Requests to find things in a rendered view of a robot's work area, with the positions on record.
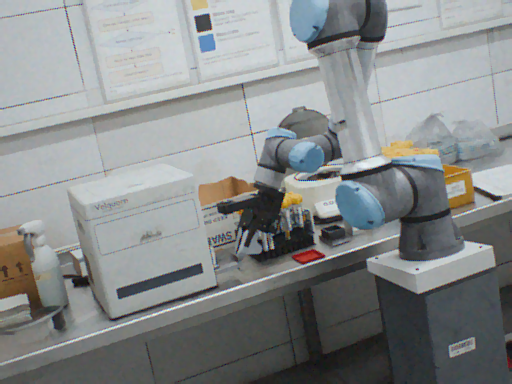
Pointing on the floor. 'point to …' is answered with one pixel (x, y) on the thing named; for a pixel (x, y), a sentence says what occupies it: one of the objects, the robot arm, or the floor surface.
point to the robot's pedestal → (446, 332)
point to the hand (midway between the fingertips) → (237, 257)
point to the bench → (484, 214)
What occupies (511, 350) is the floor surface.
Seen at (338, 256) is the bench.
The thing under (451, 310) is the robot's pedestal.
